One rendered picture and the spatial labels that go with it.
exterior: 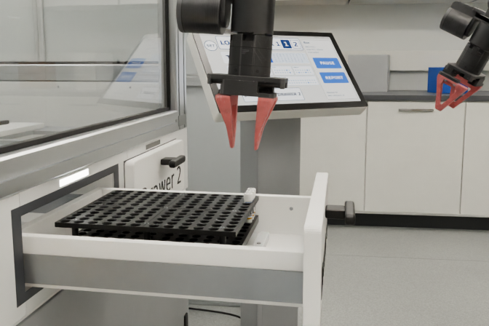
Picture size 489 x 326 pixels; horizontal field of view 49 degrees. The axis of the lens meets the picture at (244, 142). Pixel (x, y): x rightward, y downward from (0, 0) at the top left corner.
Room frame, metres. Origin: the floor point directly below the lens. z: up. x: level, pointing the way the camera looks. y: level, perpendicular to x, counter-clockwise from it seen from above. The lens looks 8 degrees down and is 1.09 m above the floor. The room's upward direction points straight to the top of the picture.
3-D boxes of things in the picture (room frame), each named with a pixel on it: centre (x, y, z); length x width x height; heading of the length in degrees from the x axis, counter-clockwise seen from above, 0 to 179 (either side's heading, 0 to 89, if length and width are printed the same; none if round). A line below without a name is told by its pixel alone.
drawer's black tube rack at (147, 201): (0.70, 0.10, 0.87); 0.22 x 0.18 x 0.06; 80
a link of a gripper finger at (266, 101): (0.74, -0.01, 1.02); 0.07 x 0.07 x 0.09; 81
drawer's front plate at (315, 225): (0.66, -0.09, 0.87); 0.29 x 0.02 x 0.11; 170
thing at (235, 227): (0.68, 0.00, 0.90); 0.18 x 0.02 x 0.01; 170
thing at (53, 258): (0.70, 0.11, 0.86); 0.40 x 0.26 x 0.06; 80
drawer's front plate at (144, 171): (1.03, 0.17, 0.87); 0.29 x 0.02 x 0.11; 170
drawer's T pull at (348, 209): (0.66, -0.12, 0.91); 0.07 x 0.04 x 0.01; 170
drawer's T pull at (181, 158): (1.03, 0.14, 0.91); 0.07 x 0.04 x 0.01; 170
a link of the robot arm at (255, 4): (0.74, -0.01, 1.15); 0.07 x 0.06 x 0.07; 79
